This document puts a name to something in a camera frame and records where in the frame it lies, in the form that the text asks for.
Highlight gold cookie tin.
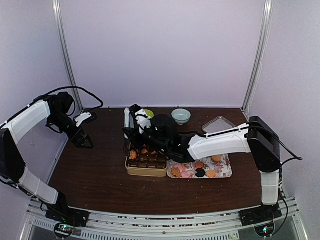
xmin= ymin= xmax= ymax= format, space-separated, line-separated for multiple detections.
xmin=125 ymin=145 xmax=168 ymax=177

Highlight metal serving tongs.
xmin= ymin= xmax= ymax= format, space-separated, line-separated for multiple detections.
xmin=123 ymin=139 xmax=131 ymax=159

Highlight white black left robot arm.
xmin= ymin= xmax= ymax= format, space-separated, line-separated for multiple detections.
xmin=0 ymin=86 xmax=105 ymax=219

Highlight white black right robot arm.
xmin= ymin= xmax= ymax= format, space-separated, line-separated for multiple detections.
xmin=122 ymin=105 xmax=285 ymax=226

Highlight green bowl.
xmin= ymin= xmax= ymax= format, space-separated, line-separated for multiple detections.
xmin=144 ymin=109 xmax=155 ymax=119

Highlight light blue striped bowl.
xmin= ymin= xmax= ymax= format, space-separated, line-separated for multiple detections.
xmin=171 ymin=108 xmax=192 ymax=126

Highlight pink round cookie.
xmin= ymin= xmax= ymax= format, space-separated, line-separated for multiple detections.
xmin=173 ymin=163 xmax=185 ymax=173

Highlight black sandwich cookie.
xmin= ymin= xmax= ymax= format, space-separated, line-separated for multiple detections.
xmin=195 ymin=168 xmax=206 ymax=178

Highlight floral cookie tray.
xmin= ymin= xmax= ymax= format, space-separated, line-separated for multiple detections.
xmin=167 ymin=154 xmax=233 ymax=179

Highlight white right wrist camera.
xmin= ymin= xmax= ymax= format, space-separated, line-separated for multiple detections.
xmin=124 ymin=104 xmax=152 ymax=134

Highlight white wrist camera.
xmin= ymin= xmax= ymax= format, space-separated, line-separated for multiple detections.
xmin=124 ymin=104 xmax=152 ymax=134
xmin=74 ymin=112 xmax=98 ymax=127

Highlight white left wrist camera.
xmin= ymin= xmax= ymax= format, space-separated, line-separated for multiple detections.
xmin=74 ymin=112 xmax=98 ymax=127

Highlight aluminium front rail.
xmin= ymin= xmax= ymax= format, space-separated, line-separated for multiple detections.
xmin=19 ymin=196 xmax=310 ymax=240

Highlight aluminium corner post right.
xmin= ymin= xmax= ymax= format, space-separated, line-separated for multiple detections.
xmin=241 ymin=0 xmax=274 ymax=118

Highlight aluminium corner post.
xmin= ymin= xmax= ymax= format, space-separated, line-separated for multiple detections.
xmin=51 ymin=0 xmax=83 ymax=108
xmin=241 ymin=0 xmax=274 ymax=118

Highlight aluminium corner post left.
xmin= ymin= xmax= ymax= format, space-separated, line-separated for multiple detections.
xmin=51 ymin=0 xmax=83 ymax=108

